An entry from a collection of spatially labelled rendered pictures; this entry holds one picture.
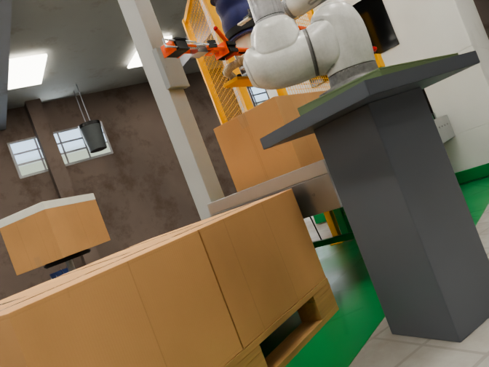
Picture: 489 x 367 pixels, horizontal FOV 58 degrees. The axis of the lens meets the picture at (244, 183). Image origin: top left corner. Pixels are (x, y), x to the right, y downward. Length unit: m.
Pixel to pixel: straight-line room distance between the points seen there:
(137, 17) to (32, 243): 1.74
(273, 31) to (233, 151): 0.88
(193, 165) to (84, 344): 2.21
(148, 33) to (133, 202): 7.39
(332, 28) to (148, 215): 9.37
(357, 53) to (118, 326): 1.01
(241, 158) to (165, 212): 8.58
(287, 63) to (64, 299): 0.90
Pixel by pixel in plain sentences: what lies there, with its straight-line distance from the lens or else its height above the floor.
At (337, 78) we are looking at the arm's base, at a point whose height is 0.83.
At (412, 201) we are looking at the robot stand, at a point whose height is 0.41.
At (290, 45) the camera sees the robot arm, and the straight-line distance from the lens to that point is 1.42.
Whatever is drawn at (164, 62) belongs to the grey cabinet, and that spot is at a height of 1.65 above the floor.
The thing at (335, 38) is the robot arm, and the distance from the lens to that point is 1.43.
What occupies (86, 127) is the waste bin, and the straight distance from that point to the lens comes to 9.89.
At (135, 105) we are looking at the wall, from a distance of 11.13.
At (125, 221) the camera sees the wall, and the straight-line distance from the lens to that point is 10.39.
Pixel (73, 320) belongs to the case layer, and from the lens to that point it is 1.13.
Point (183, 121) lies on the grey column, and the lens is 3.23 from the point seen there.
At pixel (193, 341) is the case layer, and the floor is 0.26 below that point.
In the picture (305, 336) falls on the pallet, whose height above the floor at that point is 0.02.
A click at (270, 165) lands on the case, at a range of 2.06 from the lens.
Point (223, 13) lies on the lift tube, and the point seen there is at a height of 1.50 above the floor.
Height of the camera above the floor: 0.61
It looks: 1 degrees up
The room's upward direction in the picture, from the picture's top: 21 degrees counter-clockwise
